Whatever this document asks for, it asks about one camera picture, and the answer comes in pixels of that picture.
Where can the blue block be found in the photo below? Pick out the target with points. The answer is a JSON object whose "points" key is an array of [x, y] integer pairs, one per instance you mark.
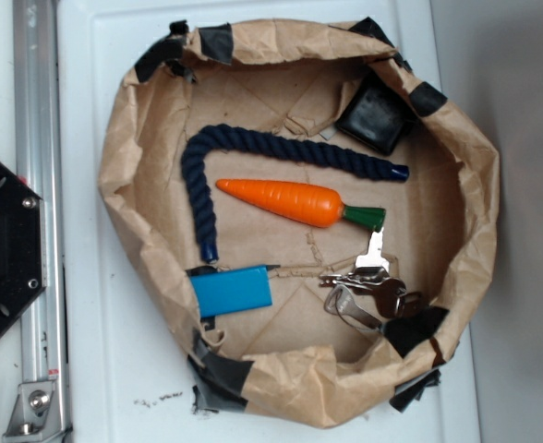
{"points": [[225, 292]]}

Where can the black square block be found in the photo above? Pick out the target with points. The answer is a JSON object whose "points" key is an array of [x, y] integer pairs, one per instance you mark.
{"points": [[377, 116]]}

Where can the brown paper bag tray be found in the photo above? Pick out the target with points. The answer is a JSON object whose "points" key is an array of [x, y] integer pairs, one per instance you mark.
{"points": [[260, 100]]}

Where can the orange plastic carrot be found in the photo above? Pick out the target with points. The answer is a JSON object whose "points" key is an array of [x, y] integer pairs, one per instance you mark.
{"points": [[316, 206]]}

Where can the silver key bunch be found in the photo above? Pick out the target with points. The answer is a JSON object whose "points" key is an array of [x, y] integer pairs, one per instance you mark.
{"points": [[368, 295]]}

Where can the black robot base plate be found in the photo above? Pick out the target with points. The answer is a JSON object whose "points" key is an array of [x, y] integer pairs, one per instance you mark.
{"points": [[21, 274]]}

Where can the metal corner bracket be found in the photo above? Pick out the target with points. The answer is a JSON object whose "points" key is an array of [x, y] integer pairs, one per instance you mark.
{"points": [[38, 414]]}

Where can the aluminium extrusion rail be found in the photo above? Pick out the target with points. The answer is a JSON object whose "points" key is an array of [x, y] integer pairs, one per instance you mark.
{"points": [[38, 155]]}

